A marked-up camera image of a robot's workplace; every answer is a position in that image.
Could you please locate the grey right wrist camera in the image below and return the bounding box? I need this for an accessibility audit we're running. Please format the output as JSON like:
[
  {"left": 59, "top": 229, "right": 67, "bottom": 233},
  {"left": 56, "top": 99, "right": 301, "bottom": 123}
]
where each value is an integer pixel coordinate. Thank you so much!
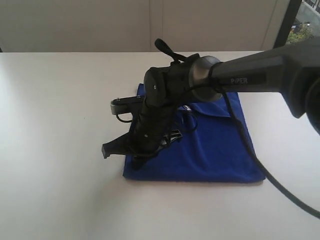
[{"left": 110, "top": 95, "right": 145, "bottom": 116}]

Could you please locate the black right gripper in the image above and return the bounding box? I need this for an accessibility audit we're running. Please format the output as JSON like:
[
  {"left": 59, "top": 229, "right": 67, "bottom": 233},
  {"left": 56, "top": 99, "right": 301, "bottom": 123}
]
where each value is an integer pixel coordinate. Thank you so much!
[{"left": 101, "top": 53, "right": 200, "bottom": 171}]

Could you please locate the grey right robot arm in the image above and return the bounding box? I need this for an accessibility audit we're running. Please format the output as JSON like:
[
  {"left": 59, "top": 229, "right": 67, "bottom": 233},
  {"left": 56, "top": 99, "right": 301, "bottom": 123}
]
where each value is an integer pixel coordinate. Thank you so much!
[{"left": 101, "top": 38, "right": 320, "bottom": 169}]

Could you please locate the black window frame post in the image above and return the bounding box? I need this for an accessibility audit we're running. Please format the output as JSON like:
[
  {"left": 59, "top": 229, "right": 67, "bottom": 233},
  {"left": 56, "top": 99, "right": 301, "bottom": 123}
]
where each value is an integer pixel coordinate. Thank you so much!
[{"left": 273, "top": 0, "right": 302, "bottom": 49}]

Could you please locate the blue microfiber towel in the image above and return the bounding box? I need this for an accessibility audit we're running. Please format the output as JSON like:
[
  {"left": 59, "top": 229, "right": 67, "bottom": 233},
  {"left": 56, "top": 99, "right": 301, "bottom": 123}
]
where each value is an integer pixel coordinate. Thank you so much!
[{"left": 122, "top": 98, "right": 266, "bottom": 184}]

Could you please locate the green tree outside window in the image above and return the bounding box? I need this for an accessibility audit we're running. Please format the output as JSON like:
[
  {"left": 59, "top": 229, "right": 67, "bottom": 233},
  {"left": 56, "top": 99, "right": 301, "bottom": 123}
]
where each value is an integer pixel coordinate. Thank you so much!
[{"left": 286, "top": 23, "right": 315, "bottom": 44}]

